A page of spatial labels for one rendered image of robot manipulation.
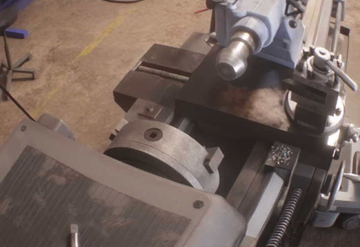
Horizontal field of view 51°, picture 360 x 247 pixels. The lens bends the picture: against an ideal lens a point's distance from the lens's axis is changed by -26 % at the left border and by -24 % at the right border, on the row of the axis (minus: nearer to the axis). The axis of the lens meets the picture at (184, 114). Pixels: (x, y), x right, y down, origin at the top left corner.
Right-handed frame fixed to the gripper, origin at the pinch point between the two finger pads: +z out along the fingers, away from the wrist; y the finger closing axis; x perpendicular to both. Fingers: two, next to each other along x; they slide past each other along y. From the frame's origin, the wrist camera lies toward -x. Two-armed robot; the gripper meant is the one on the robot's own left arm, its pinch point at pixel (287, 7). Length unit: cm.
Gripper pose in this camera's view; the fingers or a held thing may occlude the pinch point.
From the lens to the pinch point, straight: 144.4
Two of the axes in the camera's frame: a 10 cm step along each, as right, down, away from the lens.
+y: -2.9, 6.6, -7.0
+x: 8.4, 5.2, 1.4
